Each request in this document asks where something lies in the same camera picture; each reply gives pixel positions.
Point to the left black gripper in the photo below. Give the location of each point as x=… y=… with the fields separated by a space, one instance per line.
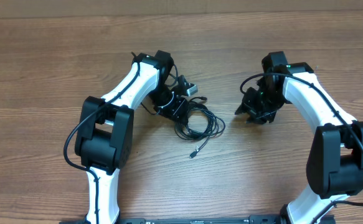
x=177 y=109

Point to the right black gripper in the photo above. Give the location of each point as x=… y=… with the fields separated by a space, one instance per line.
x=255 y=114

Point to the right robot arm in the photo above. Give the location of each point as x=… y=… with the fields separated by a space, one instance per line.
x=334 y=169

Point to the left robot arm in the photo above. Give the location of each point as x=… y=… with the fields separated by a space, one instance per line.
x=105 y=131

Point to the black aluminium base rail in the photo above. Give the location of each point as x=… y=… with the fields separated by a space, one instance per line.
x=196 y=220

